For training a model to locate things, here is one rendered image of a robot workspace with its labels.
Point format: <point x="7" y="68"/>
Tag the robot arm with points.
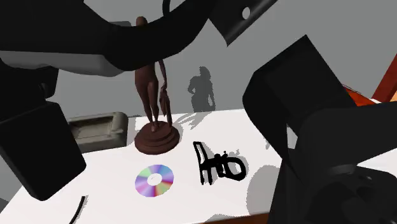
<point x="313" y="111"/>

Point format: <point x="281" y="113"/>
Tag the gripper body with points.
<point x="149" y="34"/>

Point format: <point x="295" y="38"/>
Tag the grey rectangular box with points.
<point x="102" y="136"/>

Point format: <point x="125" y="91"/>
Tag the white top table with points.
<point x="108" y="173"/>

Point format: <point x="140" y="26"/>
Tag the iridescent compact disc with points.
<point x="145" y="186"/>

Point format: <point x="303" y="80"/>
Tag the brown standing figure statue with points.
<point x="156" y="140"/>

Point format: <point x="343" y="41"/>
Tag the red-brown wooden furniture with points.
<point x="387" y="83"/>

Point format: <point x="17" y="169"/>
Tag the thin black rod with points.
<point x="79" y="208"/>

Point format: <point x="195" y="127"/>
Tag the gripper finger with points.
<point x="231" y="26"/>

